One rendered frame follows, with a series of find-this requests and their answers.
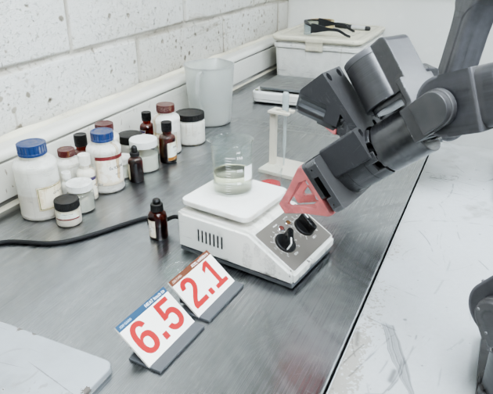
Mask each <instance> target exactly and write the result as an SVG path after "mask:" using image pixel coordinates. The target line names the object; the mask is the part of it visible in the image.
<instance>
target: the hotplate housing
mask: <svg viewBox="0 0 493 394"><path fill-rule="evenodd" d="M280 201H281V200H280ZM280 201H278V202H277V203H276V204H275V205H273V206H272V207H270V208H269V209H268V210H266V211H264V212H263V213H262V214H261V215H260V216H258V217H257V218H255V219H254V220H252V221H251V222H249V223H240V222H238V221H235V220H230V219H228V218H225V217H221V216H218V215H215V214H212V213H208V212H205V211H202V210H198V209H196V208H192V207H190V206H186V207H184V208H182V209H181V210H180V211H178V226H179V238H180V244H182V245H181V247H182V249H184V250H190V251H193V252H195V253H197V254H198V255H201V254H202V253H204V252H205V251H206V250H207V251H208V252H209V253H210V254H211V255H212V256H213V257H214V258H215V259H216V260H217V262H219V263H223V264H225V265H228V266H230V267H234V268H236V269H239V270H242V271H245V272H247V273H249V274H253V275H256V276H258V277H260V278H264V279H266V280H269V281H272V282H275V283H277V284H280V285H283V286H286V287H288V288H293V287H294V286H295V285H296V284H297V283H298V282H299V281H300V280H301V279H302V278H303V277H304V276H305V275H306V274H307V273H308V272H309V271H310V270H311V269H312V268H313V267H314V266H315V265H316V264H317V263H318V262H319V261H320V260H321V259H322V258H323V257H324V255H325V254H327V252H328V251H330V250H331V246H332V245H333V238H332V235H330V237H329V238H328V239H327V240H326V241H325V242H324V243H323V244H322V245H321V246H319V247H318V248H317V249H316V250H315V251H314V252H313V253H312V254H311V255H310V256H309V257H308V258H307V259H306V260H305V261H304V262H303V263H302V264H301V265H300V266H299V267H298V268H297V269H296V270H292V269H291V268H290V267H289V266H287V265H286V264H285V263H284V262H283V261H282V260H281V259H280V258H279V257H277V255H276V254H274V253H273V251H271V250H270V248H268V247H267V246H266V245H265V244H264V243H263V242H262V241H261V240H260V239H259V238H257V237H256V233H258V232H259V231H261V230H262V229H263V228H264V227H266V226H267V225H269V224H270V223H271V222H272V221H273V220H275V219H276V218H277V217H279V216H280V215H281V214H283V213H284V212H283V210H282V208H281V206H280V205H279V203H280Z"/></svg>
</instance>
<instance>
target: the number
mask: <svg viewBox="0 0 493 394"><path fill-rule="evenodd" d="M189 320H190V318H189V317H188V316H187V315H186V314H185V312H184V311H183V310H182V309H181V308H180V307H179V305H178V304H177V303H176V302H175V301H174V300H173V299H172V298H171V297H170V296H169V295H168V294H167V293H165V294H164V295H162V296H161V297H160V298H159V299H158V300H157V301H156V302H155V303H154V304H153V305H152V306H150V307H149V308H148V309H147V310H146V311H144V312H143V313H142V314H141V315H140V316H138V317H137V318H136V319H135V320H134V321H132V322H131V323H130V324H129V325H128V326H127V327H126V328H125V329H124V330H123V331H122V333H123V334H124V335H125V336H126V337H127V339H128V340H129V341H130V342H131V343H132V345H133V346H134V347H135V348H136V349H137V350H138V351H139V352H140V353H141V354H142V355H143V356H144V358H145V359H146V360H147V361H149V360H150V359H151V358H152V357H153V356H154V355H155V354H156V353H157V352H158V351H159V350H160V349H161V348H162V347H163V346H164V345H165V344H166V343H167V342H168V341H169V340H170V339H171V338H172V337H173V336H174V335H175V334H176V333H177V332H178V331H179V330H180V329H181V328H182V327H183V326H184V325H185V324H186V323H187V322H188V321H189Z"/></svg>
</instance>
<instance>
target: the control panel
mask: <svg viewBox="0 0 493 394"><path fill-rule="evenodd" d="M299 216H300V213H283V214H281V215H280V216H279V217H277V218H276V219H275V220H273V221H272V222H271V223H270V224H269V225H267V226H266V227H264V228H263V229H262V230H261V231H259V232H258V233H256V237H257V238H259V239H260V240H261V241H262V242H263V243H264V244H265V245H266V246H267V247H268V248H270V250H271V251H273V253H274V254H276V255H277V257H279V258H280V259H281V260H282V261H283V262H284V263H285V264H286V265H287V266H289V267H290V268H291V269H292V270H296V269H297V268H298V267H299V266H300V265H301V264H302V263H303V262H304V261H305V260H306V259H307V258H308V257H309V256H310V255H311V254H312V253H313V252H314V251H315V250H316V249H317V248H318V247H319V246H321V245H322V244H323V243H324V242H325V241H326V240H327V239H328V238H329V237H330V235H331V234H330V233H329V232H327V231H326V230H325V229H324V228H323V227H321V226H320V225H319V224H318V223H317V222H316V221H315V220H313V219H312V218H311V217H310V216H309V215H308V216H309V217H310V218H311V219H312V220H313V222H314V223H315V224H316V225H317V228H316V229H315V231H314V233H313V234H312V235H303V234H301V233H300V232H299V231H298V230H297V229H296V228H295V225H294V222H295V220H296V219H297V218H298V217H299ZM287 220H289V221H290V222H291V224H287V223H286V221H287ZM279 226H283V227H284V230H280V229H279ZM289 227H291V228H292V229H293V240H294V241H295V242H296V246H297V247H296V249H295V250H294V251H293V252H291V253H287V252H284V251H282V250H281V249H280V248H279V247H278V246H277V245H276V243H275V237H276V236H277V235H278V234H281V233H283V234H284V233H285V232H286V230H287V229H288V228H289Z"/></svg>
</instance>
